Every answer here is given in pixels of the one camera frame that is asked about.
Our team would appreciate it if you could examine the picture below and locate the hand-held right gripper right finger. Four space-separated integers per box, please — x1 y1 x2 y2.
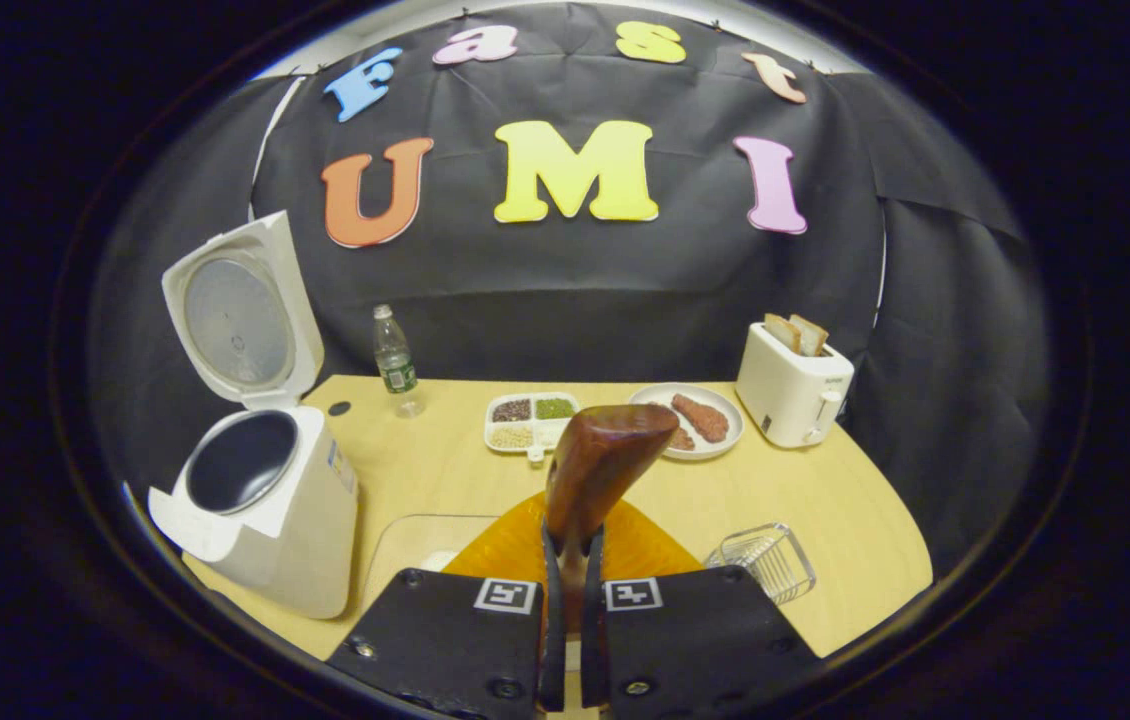
580 495 821 720

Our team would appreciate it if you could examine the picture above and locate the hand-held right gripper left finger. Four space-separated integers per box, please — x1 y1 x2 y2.
325 490 566 720

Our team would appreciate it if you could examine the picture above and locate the clear tray of rice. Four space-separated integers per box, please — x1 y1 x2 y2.
362 513 501 611

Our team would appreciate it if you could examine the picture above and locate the clear wire chopstick holder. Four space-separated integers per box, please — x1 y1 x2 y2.
704 522 817 607

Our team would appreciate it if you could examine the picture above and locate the white rice cooker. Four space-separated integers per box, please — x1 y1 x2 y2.
147 210 361 621

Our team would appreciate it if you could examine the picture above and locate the brown wooden spoon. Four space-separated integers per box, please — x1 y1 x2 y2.
545 403 681 631

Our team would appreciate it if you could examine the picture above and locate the white round plate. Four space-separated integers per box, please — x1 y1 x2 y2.
628 383 746 461

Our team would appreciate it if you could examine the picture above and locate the white divided grain dish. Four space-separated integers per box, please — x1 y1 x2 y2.
483 391 581 462

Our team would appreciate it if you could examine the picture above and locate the white toaster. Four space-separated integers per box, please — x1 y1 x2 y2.
735 320 856 449

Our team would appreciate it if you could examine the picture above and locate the clear plastic water bottle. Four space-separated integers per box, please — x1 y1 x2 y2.
372 304 426 418

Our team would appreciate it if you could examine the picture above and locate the toast slice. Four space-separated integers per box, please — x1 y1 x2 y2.
790 315 829 358
763 313 803 354

